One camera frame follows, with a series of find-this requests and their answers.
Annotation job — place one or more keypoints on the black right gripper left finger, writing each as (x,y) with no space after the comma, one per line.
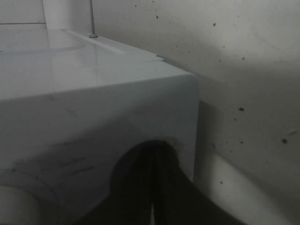
(129,201)

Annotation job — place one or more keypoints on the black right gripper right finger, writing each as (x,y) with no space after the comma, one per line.
(177,201)

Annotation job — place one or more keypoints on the round white door button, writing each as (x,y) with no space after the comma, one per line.
(174,142)

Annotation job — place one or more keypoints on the lower white timer knob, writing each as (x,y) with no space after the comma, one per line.
(18,207)

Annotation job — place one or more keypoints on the white microwave oven body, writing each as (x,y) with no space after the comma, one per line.
(72,106)

